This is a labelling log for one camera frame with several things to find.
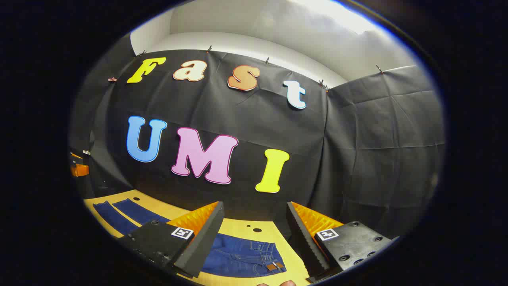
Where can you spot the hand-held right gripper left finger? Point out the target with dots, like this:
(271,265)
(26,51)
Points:
(206,238)

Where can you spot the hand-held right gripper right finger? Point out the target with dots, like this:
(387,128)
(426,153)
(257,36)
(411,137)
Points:
(301,242)

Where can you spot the blue denim jeans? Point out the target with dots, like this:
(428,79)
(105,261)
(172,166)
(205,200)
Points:
(238,254)

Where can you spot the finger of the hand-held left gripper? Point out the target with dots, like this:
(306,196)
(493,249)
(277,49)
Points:
(80,170)

